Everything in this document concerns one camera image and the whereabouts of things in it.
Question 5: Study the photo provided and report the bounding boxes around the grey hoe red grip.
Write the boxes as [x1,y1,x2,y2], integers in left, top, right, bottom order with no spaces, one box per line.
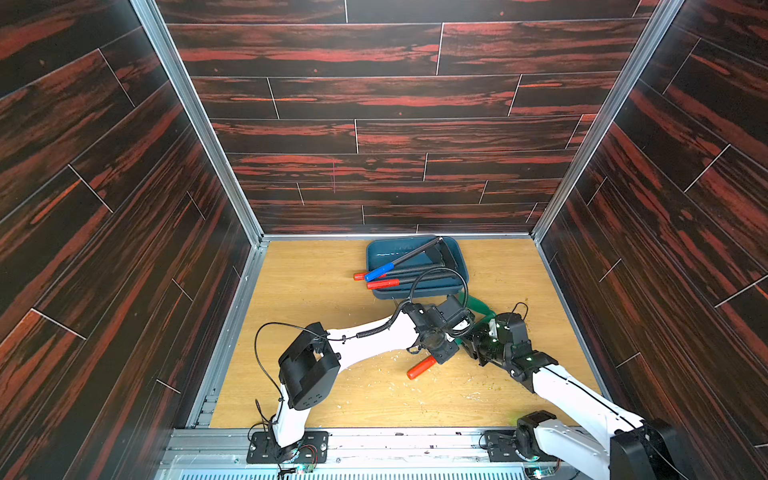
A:
[353,239,445,281]
[365,237,457,290]

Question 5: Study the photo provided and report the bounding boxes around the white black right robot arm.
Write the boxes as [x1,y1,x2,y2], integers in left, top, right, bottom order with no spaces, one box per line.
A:
[461,312,696,479]

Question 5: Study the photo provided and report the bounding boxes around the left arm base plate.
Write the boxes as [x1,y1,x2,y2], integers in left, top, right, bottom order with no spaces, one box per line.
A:
[246,430,329,465]

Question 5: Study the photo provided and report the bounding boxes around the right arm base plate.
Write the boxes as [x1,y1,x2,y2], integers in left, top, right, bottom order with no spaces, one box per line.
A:
[478,429,559,463]

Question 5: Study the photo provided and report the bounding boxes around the teal plastic storage box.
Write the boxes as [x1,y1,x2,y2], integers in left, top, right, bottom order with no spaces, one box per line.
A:
[353,236,470,300]

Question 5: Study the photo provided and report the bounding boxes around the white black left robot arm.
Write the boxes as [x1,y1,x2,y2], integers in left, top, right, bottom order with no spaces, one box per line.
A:
[271,296,475,448]

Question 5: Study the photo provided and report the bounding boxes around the green handle red tip hoe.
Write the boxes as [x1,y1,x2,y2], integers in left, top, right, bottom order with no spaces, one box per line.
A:
[407,292,496,380]

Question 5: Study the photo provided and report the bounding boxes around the chrome hoe blue grip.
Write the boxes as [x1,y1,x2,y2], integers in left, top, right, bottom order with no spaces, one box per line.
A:
[363,237,443,282]

